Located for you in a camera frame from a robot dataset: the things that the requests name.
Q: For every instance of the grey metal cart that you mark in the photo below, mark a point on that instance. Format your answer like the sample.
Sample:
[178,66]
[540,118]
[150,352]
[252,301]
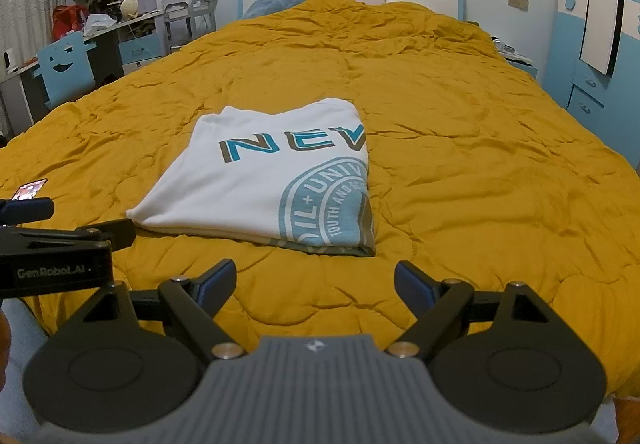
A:
[190,23]

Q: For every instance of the white and blue desk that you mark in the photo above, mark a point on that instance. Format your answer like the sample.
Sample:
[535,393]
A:
[107,43]

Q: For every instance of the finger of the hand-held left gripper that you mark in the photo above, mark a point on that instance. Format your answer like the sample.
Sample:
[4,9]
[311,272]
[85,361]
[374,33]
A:
[25,211]
[115,234]

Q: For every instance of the small white desk device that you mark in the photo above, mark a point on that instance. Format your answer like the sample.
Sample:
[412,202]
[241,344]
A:
[9,61]

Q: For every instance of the brown wall switch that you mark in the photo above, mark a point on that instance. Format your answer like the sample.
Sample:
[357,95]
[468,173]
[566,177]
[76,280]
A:
[518,2]

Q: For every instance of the blue pillow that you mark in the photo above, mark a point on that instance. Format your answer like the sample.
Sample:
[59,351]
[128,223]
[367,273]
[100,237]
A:
[265,6]

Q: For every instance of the white printed t-shirt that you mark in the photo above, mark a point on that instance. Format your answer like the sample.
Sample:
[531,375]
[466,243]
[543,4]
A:
[240,194]

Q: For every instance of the mustard yellow quilted blanket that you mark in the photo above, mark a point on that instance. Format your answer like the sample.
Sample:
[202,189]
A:
[450,148]

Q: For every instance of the blue wardrobe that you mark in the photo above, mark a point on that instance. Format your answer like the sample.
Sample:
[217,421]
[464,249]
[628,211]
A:
[570,48]

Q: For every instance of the cream round ball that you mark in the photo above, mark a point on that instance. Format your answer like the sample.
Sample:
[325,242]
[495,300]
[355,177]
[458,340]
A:
[130,7]

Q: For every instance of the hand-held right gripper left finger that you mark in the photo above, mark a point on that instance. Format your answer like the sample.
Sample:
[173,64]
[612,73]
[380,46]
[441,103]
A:
[220,281]

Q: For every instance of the blue nightstand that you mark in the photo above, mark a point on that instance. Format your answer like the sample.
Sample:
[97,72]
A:
[520,61]

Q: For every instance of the blue chair with face cutout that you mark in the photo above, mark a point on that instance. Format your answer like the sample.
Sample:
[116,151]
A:
[65,68]

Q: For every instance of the white plastic bag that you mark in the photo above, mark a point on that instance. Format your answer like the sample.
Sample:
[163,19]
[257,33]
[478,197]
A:
[100,23]

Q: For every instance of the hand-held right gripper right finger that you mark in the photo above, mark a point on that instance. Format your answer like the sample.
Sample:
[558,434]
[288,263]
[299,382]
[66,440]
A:
[412,284]

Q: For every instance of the smartphone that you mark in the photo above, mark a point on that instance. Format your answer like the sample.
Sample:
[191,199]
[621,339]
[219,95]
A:
[30,189]

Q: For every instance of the red bag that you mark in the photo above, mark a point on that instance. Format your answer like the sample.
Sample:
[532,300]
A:
[67,21]

